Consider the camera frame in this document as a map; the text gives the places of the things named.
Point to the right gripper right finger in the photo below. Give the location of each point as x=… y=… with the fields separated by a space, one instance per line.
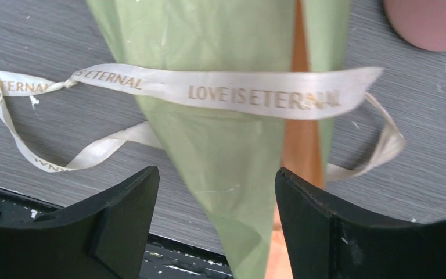
x=329 y=237

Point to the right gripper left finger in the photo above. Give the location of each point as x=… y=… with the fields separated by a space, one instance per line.
x=103 y=236

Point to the green orange flower bouquet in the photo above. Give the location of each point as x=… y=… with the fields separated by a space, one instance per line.
x=228 y=160

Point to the cream printed ribbon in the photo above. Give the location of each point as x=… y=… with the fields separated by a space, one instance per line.
x=297 y=96

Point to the pink cylindrical vase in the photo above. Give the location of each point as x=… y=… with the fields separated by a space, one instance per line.
x=421 y=23

